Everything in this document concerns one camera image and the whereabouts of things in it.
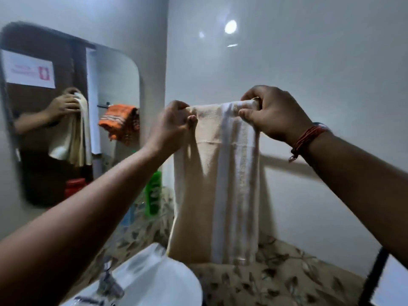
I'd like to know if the person's right hand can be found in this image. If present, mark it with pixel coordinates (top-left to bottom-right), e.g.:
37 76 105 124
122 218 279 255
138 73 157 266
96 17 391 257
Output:
238 85 315 146

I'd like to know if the person's left hand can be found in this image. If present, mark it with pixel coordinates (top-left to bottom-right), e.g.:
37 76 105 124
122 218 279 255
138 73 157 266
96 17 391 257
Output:
148 100 198 157

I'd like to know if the green pump bottle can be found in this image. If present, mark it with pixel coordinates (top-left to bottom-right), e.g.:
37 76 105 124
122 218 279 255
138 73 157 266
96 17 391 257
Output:
144 170 162 217

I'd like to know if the yellow striped towel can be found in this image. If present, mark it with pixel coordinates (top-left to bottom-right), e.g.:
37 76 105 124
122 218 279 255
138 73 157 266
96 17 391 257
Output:
166 98 263 266

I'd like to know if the blue white pump bottle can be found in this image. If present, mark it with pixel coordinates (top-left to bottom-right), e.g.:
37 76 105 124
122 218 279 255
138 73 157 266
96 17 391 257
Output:
121 205 136 228

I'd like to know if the white wash basin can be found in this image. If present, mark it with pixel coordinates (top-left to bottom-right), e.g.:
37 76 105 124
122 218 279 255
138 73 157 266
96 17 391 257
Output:
60 242 203 306

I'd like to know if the black comb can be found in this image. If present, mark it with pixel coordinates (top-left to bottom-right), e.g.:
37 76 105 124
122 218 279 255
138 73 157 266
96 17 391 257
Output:
74 295 98 306

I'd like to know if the person's right forearm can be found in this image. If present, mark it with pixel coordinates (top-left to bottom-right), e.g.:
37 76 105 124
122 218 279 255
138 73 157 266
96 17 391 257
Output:
306 130 408 268

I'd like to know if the person's left forearm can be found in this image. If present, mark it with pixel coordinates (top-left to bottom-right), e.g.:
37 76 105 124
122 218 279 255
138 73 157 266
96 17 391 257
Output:
0 146 174 306

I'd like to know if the basin faucet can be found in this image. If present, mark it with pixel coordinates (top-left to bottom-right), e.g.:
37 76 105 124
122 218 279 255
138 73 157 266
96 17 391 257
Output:
96 258 125 300

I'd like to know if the red thread bracelet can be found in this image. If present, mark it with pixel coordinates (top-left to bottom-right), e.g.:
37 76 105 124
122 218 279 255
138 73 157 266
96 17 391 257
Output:
288 122 332 163

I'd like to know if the rounded wall mirror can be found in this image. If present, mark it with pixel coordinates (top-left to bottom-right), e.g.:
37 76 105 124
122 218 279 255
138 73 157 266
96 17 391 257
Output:
0 21 141 208

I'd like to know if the black door frame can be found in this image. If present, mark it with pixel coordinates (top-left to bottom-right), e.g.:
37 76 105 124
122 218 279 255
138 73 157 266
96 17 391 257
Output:
358 246 390 306

